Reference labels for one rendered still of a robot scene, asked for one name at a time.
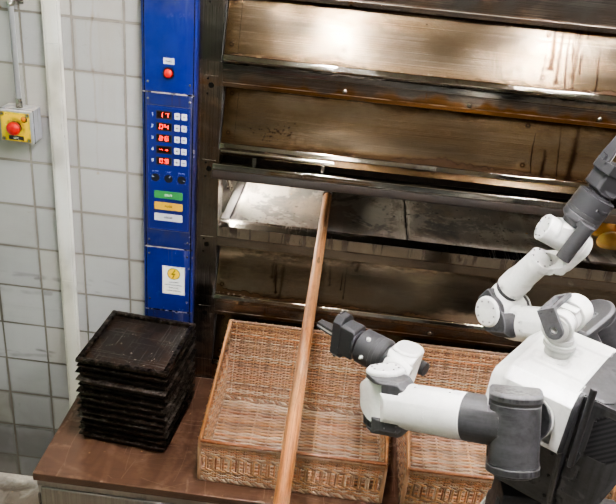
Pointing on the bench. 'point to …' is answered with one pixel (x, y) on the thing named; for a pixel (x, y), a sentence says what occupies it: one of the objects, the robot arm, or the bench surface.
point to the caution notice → (173, 280)
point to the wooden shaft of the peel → (301, 365)
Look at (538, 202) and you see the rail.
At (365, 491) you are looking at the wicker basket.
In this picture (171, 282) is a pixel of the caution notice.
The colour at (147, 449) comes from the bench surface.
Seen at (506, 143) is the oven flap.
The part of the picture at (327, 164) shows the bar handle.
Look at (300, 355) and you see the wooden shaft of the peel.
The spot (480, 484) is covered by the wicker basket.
